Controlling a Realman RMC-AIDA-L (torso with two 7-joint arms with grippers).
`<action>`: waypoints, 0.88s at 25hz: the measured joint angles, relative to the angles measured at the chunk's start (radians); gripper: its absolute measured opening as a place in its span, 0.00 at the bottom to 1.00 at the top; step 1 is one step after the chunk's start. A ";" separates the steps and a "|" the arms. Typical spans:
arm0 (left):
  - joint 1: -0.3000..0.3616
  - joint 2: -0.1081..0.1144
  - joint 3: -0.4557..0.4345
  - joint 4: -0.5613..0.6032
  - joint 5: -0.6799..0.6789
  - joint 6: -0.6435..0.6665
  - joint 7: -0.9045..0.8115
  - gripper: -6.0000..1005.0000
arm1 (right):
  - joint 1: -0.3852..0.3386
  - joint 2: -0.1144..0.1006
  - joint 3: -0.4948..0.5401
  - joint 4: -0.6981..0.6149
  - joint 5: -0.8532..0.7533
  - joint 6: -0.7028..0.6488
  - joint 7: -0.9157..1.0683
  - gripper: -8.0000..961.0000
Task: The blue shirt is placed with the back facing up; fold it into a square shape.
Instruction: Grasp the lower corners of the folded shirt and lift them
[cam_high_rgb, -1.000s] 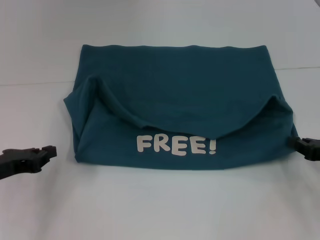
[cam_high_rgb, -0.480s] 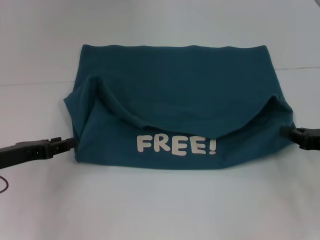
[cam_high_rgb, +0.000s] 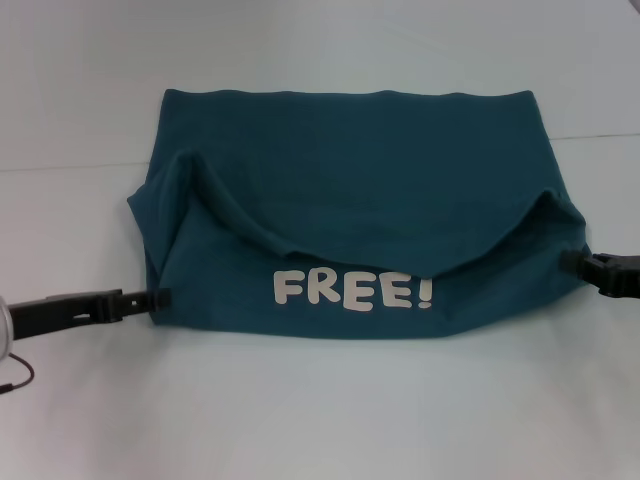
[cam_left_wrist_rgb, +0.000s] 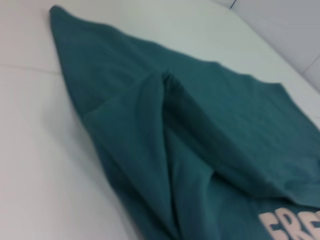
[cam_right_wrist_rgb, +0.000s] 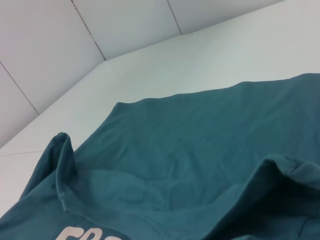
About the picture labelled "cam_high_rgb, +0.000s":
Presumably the teal blue shirt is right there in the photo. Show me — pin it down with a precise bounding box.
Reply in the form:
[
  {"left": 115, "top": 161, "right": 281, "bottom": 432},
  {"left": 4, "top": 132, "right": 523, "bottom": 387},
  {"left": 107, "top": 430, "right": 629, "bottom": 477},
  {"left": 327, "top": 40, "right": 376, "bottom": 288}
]
[{"left": 126, "top": 88, "right": 601, "bottom": 342}]

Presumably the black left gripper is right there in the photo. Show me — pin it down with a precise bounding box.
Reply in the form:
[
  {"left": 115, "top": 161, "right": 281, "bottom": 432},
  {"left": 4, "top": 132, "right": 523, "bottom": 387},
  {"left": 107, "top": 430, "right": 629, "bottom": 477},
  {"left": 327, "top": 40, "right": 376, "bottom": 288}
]
[{"left": 7, "top": 288, "right": 173, "bottom": 344}]

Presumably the dark left gripper cable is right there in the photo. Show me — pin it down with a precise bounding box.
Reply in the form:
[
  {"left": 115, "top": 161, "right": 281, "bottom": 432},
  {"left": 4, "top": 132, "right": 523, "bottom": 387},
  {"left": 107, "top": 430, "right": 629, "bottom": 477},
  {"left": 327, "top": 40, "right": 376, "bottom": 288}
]
[{"left": 0, "top": 352, "right": 35, "bottom": 396}]

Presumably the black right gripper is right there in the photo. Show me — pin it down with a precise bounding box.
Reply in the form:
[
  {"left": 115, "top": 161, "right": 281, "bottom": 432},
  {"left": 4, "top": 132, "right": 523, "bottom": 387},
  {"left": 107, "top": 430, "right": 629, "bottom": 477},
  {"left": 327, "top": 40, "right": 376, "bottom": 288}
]
[{"left": 558, "top": 249, "right": 640, "bottom": 300}]

